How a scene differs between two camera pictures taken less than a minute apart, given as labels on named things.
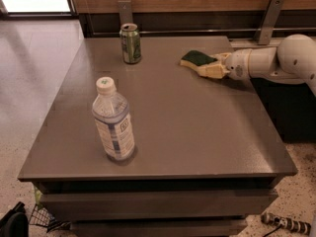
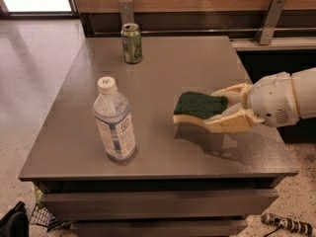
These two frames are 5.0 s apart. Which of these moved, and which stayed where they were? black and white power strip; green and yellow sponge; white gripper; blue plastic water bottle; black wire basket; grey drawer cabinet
Moved: green and yellow sponge; white gripper
Stayed: black and white power strip; blue plastic water bottle; black wire basket; grey drawer cabinet
